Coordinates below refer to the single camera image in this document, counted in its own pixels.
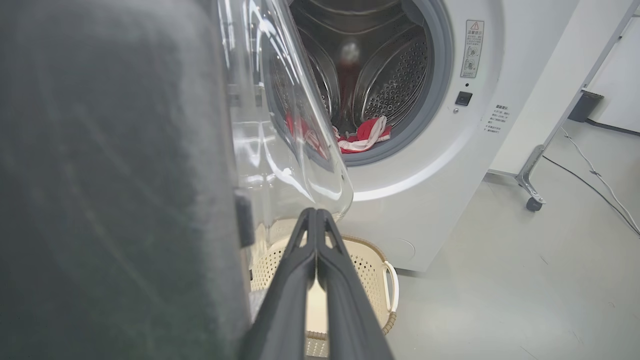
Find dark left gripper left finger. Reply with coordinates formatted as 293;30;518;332
240;207;318;360

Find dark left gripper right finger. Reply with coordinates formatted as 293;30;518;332
316;209;396;360

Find red triangle warning sticker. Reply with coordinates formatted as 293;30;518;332
460;20;485;79

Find white floor cable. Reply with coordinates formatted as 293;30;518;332
559;126;640;232

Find small black text sticker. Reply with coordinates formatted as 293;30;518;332
484;104;512;135

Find white washing machine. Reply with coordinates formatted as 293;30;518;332
250;0;581;273

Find dark round washing machine door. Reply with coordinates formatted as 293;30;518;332
0;0;355;360

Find red garment with white band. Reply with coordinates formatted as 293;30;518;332
334;116;393;155

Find red shorts with white stripes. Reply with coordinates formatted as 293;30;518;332
285;112;332;161

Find beige perforated laundry basket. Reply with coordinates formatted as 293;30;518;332
250;232;401;358

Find black floor cable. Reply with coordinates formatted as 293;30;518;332
541;155;640;238

